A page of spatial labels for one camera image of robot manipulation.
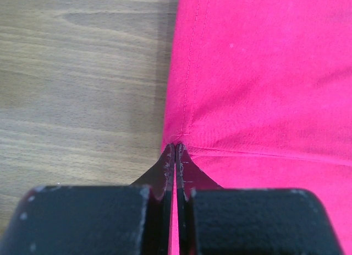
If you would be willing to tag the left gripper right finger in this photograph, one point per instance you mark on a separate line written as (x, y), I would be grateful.
(215, 220)

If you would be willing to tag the pink t shirt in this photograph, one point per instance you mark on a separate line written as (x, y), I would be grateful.
(259, 92)

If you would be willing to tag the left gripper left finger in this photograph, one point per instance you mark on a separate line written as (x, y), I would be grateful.
(132, 219)

